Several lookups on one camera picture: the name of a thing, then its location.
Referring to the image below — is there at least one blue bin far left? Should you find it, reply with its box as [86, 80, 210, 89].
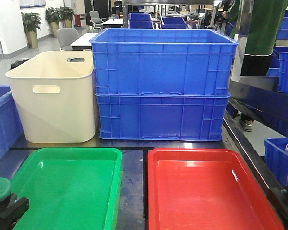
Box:
[0, 85, 23, 159]

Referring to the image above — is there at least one person in green jacket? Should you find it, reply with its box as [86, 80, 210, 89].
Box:
[227, 0, 288, 132]

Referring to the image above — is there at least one blue bin far right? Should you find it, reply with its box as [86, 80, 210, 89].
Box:
[264, 138, 288, 187]

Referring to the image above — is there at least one stacked blue crate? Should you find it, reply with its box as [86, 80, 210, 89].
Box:
[96, 94, 230, 141]
[90, 28, 238, 96]

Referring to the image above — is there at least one potted plant gold pot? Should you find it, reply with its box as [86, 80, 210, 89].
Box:
[21, 12, 41, 49]

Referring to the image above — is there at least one cream plastic basket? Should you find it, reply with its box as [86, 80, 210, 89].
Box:
[6, 51, 96, 143]

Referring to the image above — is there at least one grey office chair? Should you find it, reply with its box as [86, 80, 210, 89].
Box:
[57, 28, 79, 51]

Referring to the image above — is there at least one upper stacked blue crate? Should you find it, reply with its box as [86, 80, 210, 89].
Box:
[90, 28, 238, 96]

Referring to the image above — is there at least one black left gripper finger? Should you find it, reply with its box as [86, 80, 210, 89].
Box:
[0, 197, 30, 230]

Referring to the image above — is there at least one lower stacked blue crate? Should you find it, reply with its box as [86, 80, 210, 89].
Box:
[96, 94, 230, 141]

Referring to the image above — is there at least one blue bin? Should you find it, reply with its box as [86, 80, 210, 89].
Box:
[264, 138, 288, 187]
[0, 85, 23, 159]

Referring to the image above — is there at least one red plastic tray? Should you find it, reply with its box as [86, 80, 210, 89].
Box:
[147, 148, 284, 230]

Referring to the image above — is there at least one green plastic tray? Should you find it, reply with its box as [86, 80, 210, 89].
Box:
[12, 148, 123, 230]

